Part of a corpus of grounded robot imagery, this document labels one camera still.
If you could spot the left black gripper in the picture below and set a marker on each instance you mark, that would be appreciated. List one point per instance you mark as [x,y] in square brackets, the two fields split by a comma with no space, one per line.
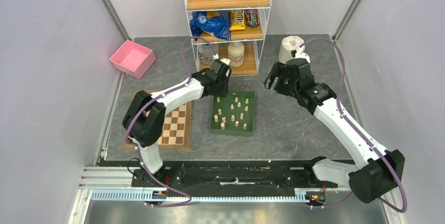
[223,93]

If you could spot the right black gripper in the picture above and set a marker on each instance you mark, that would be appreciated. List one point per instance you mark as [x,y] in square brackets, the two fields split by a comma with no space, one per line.
[278,68]

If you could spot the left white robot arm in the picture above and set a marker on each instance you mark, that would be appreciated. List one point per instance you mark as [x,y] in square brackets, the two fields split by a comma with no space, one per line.
[146,114]

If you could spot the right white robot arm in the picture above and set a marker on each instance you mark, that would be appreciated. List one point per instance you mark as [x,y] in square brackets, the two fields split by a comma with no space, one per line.
[375,170]

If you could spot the wooden chess board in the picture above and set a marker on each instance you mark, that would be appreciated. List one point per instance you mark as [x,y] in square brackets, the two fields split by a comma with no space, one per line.
[177,128]

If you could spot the grey patterned mug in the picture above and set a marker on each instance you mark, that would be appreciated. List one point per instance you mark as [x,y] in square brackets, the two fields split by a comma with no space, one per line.
[206,54]

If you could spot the white toilet paper roll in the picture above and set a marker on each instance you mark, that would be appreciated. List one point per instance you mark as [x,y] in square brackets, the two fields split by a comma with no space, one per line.
[288,44]

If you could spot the green metal tray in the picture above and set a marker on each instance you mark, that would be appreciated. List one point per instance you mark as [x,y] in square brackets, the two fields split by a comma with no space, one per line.
[240,99]

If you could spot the white patterned bottle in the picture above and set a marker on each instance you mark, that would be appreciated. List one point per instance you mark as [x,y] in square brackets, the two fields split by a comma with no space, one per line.
[236,51]

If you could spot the blue snack bag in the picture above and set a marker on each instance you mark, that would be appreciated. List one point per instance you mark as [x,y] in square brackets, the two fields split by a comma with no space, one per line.
[214,23]

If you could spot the brown candy bag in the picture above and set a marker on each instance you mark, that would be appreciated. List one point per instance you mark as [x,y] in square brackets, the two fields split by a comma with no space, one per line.
[252,18]

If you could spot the yellow candy bag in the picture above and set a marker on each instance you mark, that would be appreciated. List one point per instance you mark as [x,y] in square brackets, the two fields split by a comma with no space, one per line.
[237,20]

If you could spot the pink plastic bin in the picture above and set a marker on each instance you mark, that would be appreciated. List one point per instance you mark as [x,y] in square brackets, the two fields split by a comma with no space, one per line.
[133,59]

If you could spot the white wire wooden shelf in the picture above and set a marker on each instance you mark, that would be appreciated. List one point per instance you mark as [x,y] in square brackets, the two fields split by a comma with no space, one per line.
[252,38]

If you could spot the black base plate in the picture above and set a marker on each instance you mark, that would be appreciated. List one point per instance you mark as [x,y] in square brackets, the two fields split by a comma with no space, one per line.
[185,174]

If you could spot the aluminium rail frame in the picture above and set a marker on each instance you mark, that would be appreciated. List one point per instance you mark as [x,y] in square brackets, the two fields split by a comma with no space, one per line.
[106,195]

